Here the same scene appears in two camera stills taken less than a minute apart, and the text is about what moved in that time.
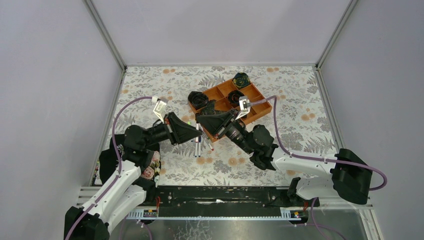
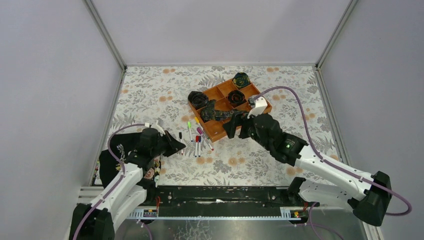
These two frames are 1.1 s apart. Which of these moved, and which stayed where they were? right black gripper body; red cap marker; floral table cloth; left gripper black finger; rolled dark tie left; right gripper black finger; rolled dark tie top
Moved: red cap marker; right black gripper body; right gripper black finger; left gripper black finger
Stayed: floral table cloth; rolled dark tie top; rolled dark tie left
